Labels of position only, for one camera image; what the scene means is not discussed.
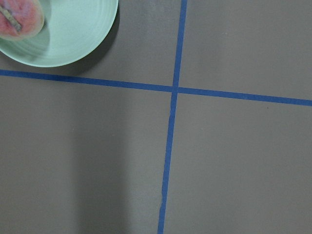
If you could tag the yellow red peach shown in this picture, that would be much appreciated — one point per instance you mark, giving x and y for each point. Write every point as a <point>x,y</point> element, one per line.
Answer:
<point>20,19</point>

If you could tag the green plate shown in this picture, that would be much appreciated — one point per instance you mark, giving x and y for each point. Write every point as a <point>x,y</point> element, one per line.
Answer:
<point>72,30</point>

